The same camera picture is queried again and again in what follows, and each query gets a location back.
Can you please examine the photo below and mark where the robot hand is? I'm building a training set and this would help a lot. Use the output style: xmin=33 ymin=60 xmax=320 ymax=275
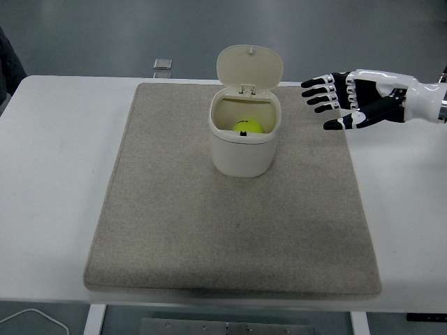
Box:
xmin=300 ymin=68 xmax=442 ymax=132

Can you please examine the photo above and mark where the white cable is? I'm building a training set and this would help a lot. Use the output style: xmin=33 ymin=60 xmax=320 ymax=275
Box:
xmin=0 ymin=307 xmax=70 ymax=335

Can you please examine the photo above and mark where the beige fabric mat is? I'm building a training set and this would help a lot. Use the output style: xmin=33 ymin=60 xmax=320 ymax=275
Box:
xmin=82 ymin=82 xmax=383 ymax=300

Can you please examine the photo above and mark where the grey metal plate with screws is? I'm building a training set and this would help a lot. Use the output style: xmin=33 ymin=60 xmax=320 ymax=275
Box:
xmin=140 ymin=317 xmax=317 ymax=335

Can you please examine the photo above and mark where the yellow tennis ball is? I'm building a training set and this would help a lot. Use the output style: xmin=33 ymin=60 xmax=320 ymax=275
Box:
xmin=232 ymin=118 xmax=265 ymax=135

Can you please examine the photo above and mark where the black bar under table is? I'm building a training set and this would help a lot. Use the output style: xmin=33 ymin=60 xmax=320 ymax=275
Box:
xmin=406 ymin=313 xmax=447 ymax=322

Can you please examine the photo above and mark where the cream bin with hinged lid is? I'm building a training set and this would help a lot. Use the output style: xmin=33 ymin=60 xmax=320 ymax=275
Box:
xmin=208 ymin=44 xmax=284 ymax=179

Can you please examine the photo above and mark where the person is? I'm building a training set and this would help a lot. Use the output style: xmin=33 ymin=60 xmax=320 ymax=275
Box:
xmin=0 ymin=26 xmax=28 ymax=107

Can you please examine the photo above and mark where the white table leg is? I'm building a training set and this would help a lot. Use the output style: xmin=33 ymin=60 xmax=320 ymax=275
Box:
xmin=82 ymin=304 xmax=108 ymax=335
xmin=349 ymin=311 xmax=370 ymax=335

